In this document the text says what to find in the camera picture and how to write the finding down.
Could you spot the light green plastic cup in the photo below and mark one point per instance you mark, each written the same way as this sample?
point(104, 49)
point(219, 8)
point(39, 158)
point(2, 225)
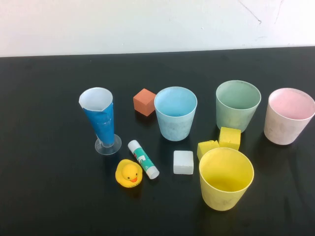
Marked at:
point(233, 115)

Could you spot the yellow plastic cup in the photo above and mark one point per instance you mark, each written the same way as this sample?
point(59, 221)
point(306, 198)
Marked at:
point(221, 196)

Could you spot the light pink plastic cup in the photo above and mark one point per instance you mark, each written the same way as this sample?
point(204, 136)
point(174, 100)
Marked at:
point(280, 130)

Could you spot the light blue plastic cup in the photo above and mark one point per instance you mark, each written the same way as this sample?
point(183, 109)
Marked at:
point(174, 127)

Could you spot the orange-red foam cube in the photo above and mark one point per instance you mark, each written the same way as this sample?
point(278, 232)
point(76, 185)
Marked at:
point(144, 103)

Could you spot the white green glue stick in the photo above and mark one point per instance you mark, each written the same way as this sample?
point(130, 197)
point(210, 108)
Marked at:
point(142, 159)

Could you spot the white foam block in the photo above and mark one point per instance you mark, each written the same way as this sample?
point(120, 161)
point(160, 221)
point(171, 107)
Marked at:
point(183, 162)

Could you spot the chipped yellow foam cube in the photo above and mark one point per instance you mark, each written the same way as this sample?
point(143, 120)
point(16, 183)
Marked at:
point(205, 147)

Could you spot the blue-wrapped conical measuring glass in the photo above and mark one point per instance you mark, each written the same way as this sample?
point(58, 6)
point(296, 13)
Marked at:
point(101, 123)

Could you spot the yellow rubber duck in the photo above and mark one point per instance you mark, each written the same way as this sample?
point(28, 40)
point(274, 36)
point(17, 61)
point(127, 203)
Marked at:
point(128, 174)

